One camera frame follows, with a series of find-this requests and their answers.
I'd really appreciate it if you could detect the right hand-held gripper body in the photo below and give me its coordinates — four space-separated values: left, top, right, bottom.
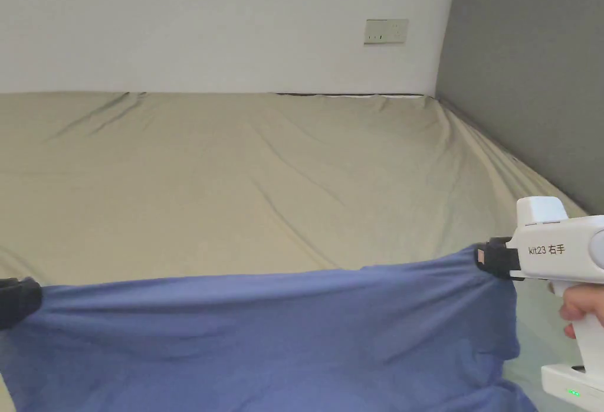
505 197 604 412

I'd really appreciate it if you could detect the blue garment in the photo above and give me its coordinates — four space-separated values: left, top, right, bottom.
0 244 540 412

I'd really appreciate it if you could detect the person's right hand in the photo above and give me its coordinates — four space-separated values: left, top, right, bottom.
559 284 604 340

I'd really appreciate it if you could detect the grey padded headboard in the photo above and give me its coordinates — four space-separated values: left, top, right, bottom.
434 0 604 218

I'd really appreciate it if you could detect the bed with beige sheet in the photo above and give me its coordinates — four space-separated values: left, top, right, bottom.
0 90 592 412

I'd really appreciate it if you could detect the white wall socket panel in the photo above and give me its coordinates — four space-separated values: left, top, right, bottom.
363 18 410 46

